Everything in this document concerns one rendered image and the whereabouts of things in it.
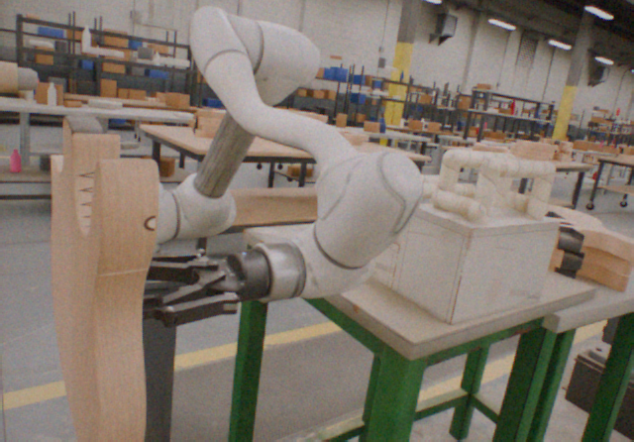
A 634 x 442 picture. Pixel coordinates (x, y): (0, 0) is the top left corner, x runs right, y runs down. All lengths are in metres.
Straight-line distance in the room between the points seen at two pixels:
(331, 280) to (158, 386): 0.99
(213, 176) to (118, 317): 0.91
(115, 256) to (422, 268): 0.57
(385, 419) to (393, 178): 0.43
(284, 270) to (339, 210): 0.12
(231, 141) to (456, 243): 0.69
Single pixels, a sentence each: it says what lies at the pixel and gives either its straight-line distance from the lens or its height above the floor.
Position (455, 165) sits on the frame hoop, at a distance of 0.85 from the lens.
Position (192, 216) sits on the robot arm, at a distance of 1.43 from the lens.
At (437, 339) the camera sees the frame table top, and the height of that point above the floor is 0.93.
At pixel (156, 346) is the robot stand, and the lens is 1.51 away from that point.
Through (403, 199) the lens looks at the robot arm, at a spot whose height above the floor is 1.16.
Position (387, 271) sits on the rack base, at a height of 0.96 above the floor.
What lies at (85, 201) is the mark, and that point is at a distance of 0.52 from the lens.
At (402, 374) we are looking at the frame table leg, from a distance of 0.79.
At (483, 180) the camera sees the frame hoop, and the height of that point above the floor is 1.17.
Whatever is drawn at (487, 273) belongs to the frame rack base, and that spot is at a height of 1.02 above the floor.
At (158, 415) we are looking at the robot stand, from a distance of 1.66.
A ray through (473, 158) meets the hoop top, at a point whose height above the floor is 1.20.
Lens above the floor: 1.28
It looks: 14 degrees down
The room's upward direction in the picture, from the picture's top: 8 degrees clockwise
